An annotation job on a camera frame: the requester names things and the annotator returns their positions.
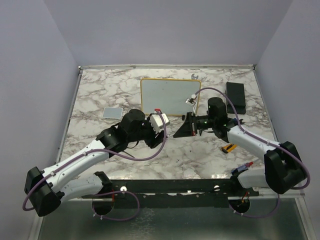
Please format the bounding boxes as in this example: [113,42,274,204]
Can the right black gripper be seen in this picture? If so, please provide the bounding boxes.
[173,111,216,138]

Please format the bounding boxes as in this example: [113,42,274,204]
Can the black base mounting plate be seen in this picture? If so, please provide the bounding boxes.
[81,178,261,209]

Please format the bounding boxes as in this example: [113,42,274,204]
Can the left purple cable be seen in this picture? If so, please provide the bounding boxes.
[22,109,168,222]

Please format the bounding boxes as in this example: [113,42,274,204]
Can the blue handled pliers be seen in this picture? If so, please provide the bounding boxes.
[232,118,245,125]

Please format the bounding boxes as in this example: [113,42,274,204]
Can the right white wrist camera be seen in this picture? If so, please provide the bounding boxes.
[185,94,198,106]

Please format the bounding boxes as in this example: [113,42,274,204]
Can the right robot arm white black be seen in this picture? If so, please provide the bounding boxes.
[173,97,308,196]

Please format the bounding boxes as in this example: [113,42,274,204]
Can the aluminium table frame rail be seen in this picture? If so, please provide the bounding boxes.
[27,64,311,240]

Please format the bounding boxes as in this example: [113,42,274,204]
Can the yellow framed whiteboard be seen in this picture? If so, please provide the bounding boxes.
[140,78,202,117]

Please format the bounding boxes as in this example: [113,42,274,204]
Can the yellow black utility knife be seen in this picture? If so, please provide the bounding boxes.
[220,144,237,154]

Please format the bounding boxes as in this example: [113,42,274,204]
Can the silver wrench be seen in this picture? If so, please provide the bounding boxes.
[191,73,199,80]

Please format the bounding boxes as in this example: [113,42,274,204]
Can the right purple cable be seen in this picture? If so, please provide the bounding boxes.
[191,87,311,218]

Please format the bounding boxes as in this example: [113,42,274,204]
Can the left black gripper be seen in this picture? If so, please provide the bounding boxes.
[128,114,167,149]

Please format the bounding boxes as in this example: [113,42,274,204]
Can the purple cable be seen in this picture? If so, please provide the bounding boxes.
[191,87,311,218]
[22,109,168,222]

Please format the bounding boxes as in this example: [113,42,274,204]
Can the blue red marker pen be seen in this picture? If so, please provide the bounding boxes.
[231,161,254,175]

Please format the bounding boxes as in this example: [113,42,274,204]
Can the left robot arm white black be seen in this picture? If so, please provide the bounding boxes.
[22,108,170,217]

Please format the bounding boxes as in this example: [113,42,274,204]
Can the small white grey eraser pad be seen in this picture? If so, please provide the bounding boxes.
[102,107,123,119]

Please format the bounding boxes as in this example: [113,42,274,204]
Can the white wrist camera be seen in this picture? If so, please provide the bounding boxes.
[185,94,198,106]
[149,108,170,133]

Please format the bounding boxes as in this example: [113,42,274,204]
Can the black rectangular box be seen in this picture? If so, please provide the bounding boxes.
[225,82,246,115]

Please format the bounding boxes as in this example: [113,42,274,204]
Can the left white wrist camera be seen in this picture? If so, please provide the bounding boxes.
[149,108,170,133]

